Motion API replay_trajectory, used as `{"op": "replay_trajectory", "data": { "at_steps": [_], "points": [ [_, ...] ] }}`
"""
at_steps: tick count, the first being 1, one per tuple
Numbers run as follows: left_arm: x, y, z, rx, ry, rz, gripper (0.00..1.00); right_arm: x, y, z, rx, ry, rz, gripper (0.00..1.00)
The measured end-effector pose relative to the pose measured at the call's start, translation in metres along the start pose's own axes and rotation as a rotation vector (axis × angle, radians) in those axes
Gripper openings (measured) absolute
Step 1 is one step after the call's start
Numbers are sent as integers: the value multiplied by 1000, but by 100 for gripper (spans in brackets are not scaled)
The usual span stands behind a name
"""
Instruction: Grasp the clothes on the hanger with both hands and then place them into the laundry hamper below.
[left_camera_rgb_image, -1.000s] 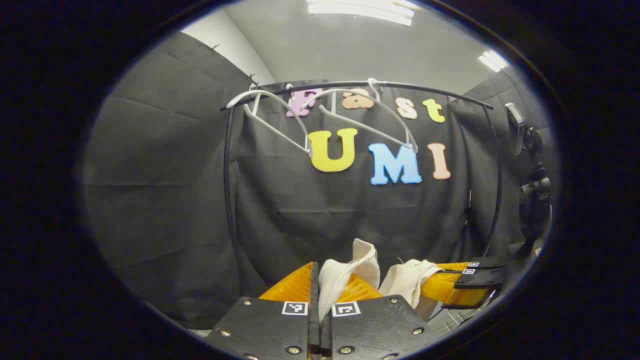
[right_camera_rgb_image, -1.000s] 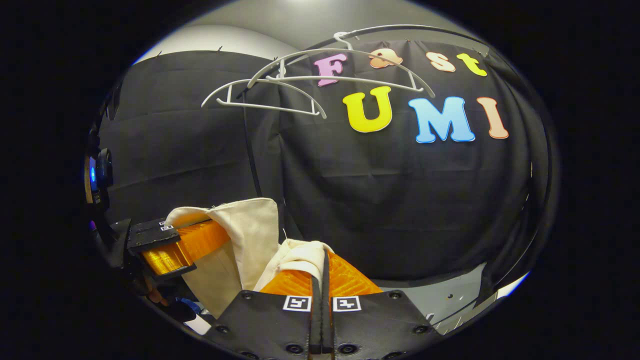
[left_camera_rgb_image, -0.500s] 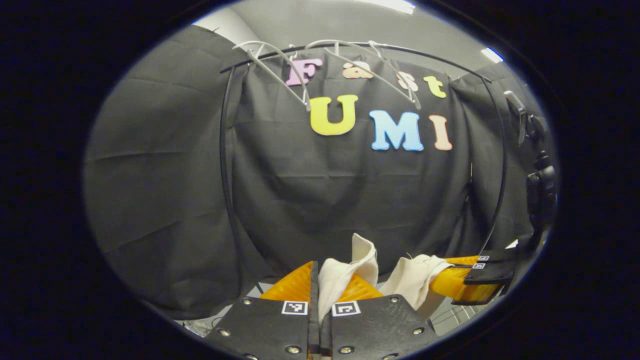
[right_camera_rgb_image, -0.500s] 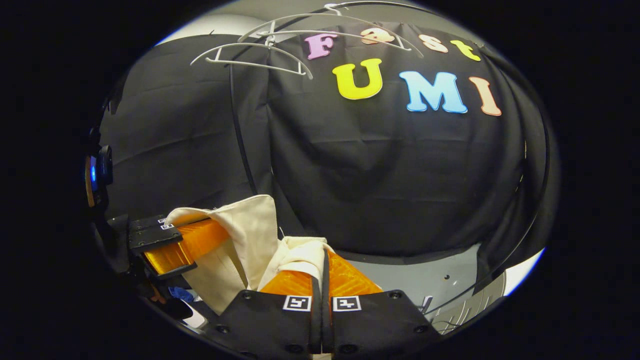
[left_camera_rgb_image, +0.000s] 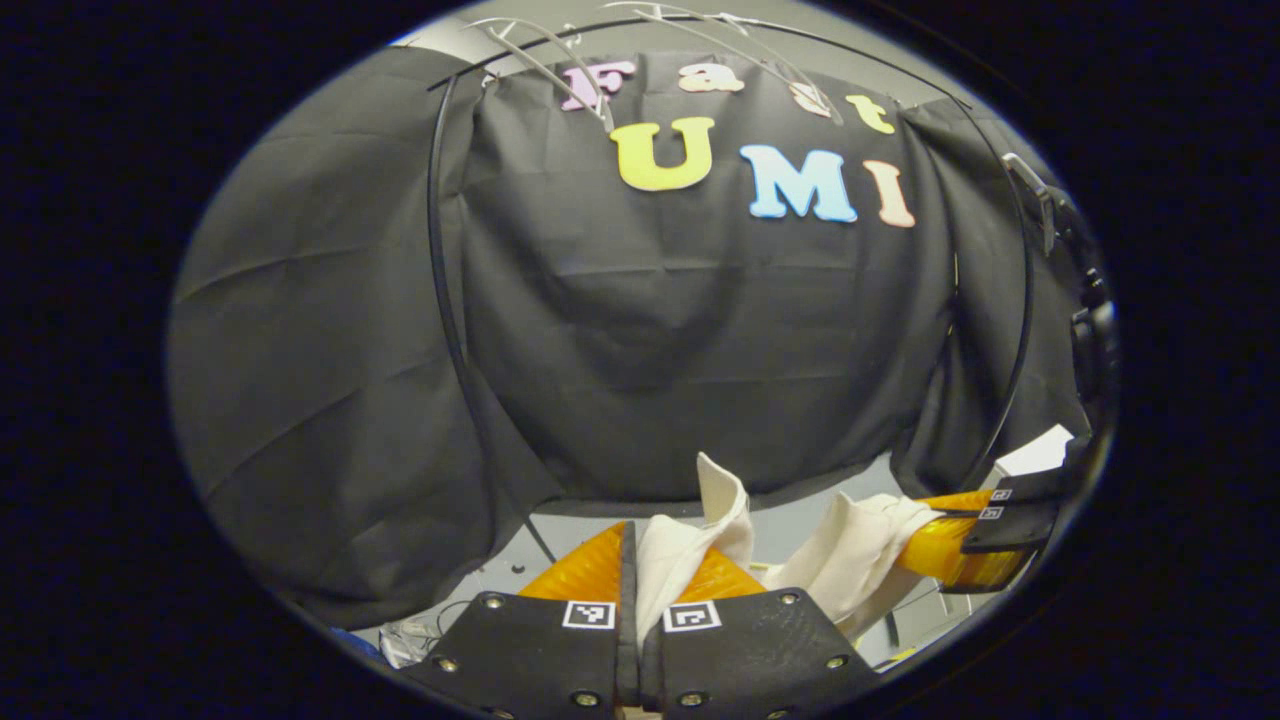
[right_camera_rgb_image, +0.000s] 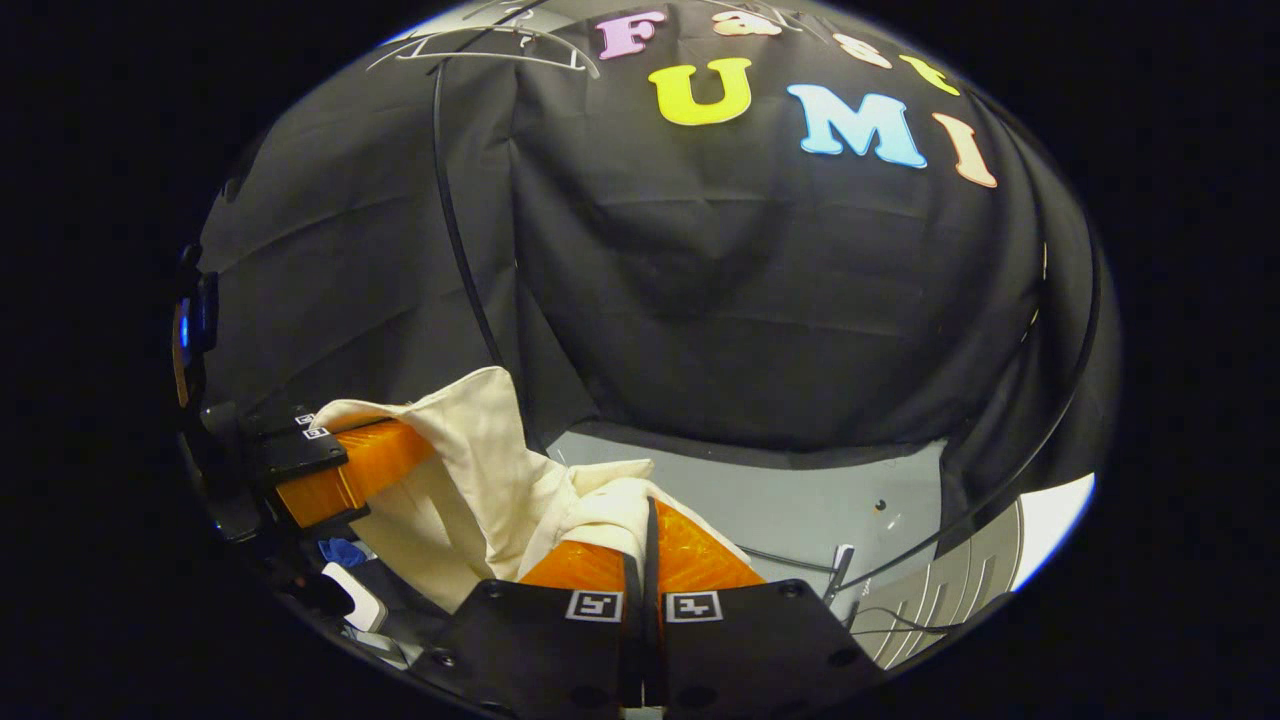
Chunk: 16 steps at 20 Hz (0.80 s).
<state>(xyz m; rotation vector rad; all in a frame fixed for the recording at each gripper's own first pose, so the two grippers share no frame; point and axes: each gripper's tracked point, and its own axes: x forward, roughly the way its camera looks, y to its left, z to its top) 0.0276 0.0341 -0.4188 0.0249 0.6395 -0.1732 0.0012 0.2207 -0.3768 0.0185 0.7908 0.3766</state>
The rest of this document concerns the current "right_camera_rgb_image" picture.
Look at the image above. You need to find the black backdrop cloth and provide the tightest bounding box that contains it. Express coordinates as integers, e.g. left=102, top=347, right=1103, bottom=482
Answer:
left=180, top=0, right=1121, bottom=541

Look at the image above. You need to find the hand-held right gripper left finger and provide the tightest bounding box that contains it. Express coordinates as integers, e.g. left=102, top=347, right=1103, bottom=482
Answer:
left=412, top=540, right=644, bottom=720

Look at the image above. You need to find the black cable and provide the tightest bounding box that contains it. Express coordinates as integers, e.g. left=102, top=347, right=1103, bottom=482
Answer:
left=738, top=543, right=843, bottom=579

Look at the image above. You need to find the cream shirt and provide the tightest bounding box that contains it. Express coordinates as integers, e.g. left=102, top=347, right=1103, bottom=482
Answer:
left=310, top=367, right=753, bottom=613

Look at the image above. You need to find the grey slatted panel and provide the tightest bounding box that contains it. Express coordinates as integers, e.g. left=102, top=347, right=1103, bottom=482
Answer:
left=855, top=498, right=1027, bottom=671

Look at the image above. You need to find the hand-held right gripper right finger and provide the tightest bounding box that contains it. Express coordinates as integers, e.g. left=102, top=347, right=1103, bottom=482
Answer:
left=643, top=497, right=884, bottom=720

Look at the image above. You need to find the black metal clothes rack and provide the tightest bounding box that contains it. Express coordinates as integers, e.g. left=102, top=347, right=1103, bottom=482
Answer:
left=430, top=55, right=1104, bottom=593

